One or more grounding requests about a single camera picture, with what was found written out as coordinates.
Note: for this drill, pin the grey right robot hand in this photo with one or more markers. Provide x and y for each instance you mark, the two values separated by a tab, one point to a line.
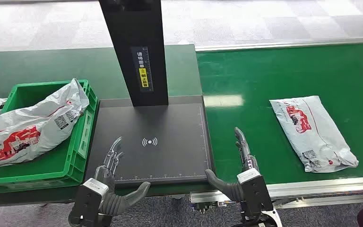
216	180

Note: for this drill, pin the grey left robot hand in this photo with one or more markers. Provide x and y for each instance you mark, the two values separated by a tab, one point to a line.
137	191

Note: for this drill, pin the white red-print mail bag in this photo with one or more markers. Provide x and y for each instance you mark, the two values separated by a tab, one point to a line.
28	125
319	137

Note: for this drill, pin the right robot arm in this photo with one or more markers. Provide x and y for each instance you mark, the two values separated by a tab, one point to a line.
235	192

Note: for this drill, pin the green conveyor belt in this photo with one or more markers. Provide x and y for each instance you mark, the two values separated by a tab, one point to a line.
247	78

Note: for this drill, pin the black scanner platform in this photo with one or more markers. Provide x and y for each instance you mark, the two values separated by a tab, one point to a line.
169	156

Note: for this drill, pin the green plastic crate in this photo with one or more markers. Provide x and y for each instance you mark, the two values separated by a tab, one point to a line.
59	166

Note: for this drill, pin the ruler label with yellow sticker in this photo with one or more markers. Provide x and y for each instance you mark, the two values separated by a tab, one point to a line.
144	78

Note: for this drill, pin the black scanner column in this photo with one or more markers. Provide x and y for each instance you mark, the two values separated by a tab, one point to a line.
125	31

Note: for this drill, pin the metal bracket under conveyor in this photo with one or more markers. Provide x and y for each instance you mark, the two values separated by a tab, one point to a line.
206	206

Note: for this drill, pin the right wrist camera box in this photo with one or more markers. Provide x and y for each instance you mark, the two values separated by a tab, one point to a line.
256	191

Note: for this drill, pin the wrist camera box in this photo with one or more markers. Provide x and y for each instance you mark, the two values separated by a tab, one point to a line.
256	191
90	197

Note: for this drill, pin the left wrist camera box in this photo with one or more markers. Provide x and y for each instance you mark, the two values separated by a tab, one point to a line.
90	197

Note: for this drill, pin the aluminium conveyor side rail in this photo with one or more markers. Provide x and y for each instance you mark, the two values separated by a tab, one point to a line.
278	45
325	186

